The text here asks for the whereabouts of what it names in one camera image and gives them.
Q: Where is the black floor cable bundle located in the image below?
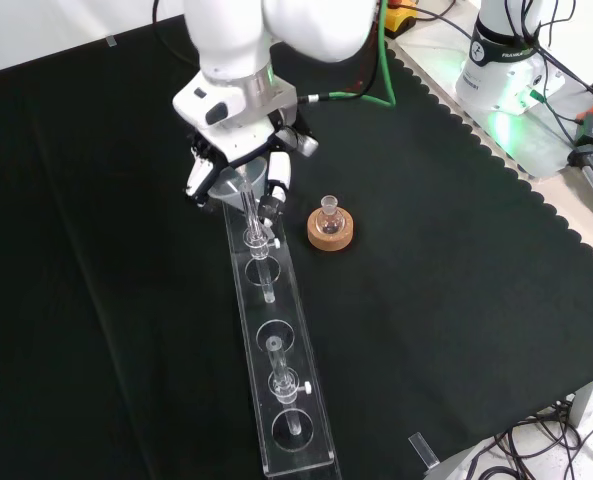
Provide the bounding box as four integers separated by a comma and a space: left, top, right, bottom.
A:
463, 374, 593, 480

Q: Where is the black cloth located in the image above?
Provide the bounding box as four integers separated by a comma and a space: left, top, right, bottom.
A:
0, 13, 593, 480

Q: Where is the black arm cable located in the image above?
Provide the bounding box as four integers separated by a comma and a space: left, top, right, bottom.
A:
355, 14, 381, 97

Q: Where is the grey metal base plate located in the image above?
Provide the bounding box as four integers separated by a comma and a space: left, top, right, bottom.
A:
391, 7, 593, 182

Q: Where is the cork ring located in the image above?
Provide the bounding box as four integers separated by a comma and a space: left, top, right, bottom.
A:
307, 208, 358, 252

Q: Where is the small round-bottom glass flask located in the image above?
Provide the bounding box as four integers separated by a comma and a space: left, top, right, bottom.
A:
315, 194, 347, 237

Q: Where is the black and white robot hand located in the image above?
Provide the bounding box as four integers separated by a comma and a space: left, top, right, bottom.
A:
183, 107, 321, 227

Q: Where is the translucent plastic funnel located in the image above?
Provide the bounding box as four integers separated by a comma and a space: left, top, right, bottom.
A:
206, 157, 270, 217

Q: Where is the yellow stop button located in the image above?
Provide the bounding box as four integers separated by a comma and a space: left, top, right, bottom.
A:
385, 0, 420, 40

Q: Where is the black loose cable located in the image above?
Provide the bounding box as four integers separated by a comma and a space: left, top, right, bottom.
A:
150, 0, 203, 67

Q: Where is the green cable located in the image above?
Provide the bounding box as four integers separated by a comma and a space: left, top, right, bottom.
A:
318, 0, 398, 108

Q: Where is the clear acrylic funnel stand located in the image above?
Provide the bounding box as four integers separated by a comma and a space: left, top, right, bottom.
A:
222, 177, 343, 480

